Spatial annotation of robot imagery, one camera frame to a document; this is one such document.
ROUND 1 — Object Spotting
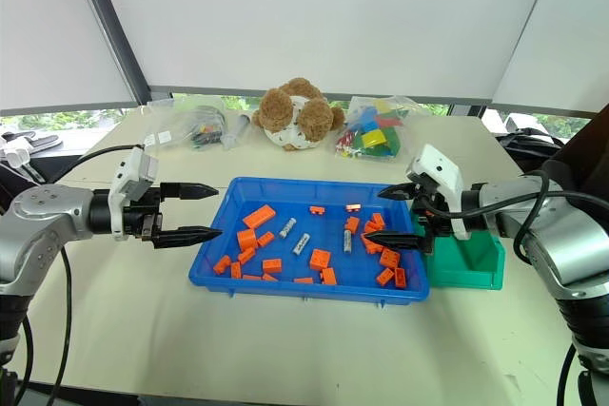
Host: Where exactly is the white and black device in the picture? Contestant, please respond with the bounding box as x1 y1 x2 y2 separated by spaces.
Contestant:
0 131 64 168

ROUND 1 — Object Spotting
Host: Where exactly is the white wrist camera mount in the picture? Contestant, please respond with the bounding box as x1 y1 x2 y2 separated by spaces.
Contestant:
404 143 473 242
108 146 160 242

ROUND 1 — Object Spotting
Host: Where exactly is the bag of colourful bricks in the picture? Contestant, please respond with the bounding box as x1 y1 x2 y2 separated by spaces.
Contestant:
333 94 421 164

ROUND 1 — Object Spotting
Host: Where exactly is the dark brown rounded object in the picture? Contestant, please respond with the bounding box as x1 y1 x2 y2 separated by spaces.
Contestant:
540 102 609 191

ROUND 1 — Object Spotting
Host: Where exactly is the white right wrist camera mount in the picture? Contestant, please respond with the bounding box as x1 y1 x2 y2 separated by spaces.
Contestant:
404 143 473 242

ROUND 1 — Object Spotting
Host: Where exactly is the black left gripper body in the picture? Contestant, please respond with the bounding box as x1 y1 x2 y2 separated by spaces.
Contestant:
123 186 166 241

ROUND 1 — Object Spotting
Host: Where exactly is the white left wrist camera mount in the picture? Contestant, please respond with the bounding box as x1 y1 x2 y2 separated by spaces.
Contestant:
108 146 160 242

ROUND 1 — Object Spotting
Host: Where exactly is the blue plastic tray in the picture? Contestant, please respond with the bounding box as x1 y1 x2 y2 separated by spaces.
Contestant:
187 176 432 305

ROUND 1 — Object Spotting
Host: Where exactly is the orange plastic rectangular part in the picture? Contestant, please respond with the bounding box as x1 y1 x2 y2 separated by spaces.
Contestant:
242 203 278 229

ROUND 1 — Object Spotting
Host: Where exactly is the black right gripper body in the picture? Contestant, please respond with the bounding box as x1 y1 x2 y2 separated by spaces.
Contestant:
409 181 453 256

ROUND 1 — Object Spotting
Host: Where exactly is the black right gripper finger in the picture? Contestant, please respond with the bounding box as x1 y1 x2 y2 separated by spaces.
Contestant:
361 230 427 252
376 183 421 202

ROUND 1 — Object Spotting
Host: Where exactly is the clear bag of small parts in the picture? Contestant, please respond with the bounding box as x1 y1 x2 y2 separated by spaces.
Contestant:
172 105 229 151

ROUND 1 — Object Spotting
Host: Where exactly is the green plastic bin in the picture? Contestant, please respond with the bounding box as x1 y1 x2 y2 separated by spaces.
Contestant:
412 214 506 291

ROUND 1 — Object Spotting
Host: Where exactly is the small clear bag white part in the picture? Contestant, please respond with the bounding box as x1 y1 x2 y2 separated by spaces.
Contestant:
142 129 175 151

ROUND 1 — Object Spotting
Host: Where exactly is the black bag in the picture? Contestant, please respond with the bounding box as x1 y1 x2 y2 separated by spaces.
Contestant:
494 126 568 175

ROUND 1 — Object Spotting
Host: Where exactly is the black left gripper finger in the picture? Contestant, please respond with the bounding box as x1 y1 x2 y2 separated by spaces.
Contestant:
152 226 226 250
161 182 222 203

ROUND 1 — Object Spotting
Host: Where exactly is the brown plush teddy bear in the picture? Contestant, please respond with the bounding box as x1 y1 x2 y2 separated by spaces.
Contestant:
250 76 347 153

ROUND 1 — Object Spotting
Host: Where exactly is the grey window frame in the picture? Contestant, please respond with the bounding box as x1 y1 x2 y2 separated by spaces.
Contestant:
69 0 559 107

